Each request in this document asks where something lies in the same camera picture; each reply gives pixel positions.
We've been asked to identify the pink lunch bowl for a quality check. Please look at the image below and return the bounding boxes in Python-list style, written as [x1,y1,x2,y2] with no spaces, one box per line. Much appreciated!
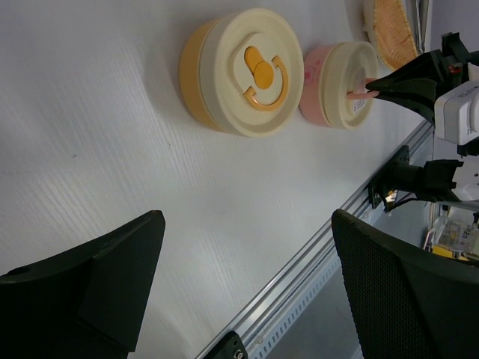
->
[299,44,338,128]

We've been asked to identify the cream lid orange knob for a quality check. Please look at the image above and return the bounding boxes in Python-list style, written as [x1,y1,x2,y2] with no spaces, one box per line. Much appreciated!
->
[200,8,304,138]

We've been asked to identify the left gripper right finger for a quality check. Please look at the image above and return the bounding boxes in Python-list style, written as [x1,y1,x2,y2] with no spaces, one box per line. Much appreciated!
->
[332,209,478,358]

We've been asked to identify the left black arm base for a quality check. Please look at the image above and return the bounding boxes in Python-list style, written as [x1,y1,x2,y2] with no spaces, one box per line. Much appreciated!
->
[204,331,248,359]

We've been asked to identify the slotted cable duct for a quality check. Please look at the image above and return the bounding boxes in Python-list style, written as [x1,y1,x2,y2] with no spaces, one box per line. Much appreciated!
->
[246,253,341,359]

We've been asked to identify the cream lid pink knob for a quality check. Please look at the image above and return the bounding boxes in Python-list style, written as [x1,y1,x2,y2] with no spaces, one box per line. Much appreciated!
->
[321,41,379,129]

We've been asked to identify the yellow lunch bowl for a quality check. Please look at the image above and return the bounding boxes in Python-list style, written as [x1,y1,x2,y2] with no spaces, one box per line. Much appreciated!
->
[178,19,223,132]

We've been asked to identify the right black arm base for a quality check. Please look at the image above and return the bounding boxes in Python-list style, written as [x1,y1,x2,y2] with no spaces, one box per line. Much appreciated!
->
[367,145,409,209]

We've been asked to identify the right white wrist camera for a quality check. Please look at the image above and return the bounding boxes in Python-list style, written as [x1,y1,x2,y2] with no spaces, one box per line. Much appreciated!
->
[434,81,478,146]

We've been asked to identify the metal tongs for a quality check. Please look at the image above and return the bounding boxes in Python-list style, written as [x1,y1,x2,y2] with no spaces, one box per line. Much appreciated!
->
[403,0,433,54]

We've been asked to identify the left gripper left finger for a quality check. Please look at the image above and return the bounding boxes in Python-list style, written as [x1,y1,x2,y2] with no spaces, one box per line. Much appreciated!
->
[1,210,165,358]

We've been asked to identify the boat-shaped woven basket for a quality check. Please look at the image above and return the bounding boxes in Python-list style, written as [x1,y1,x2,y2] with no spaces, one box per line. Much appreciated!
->
[363,0,418,71]

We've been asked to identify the aluminium mounting rail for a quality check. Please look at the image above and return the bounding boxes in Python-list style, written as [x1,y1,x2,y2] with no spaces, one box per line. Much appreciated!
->
[196,121,437,359]

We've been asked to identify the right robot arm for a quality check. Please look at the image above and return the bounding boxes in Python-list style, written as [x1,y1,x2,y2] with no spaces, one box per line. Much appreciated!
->
[366,33,478,207]

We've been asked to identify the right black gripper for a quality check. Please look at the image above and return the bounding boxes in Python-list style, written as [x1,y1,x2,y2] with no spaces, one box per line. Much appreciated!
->
[366,32,478,123]

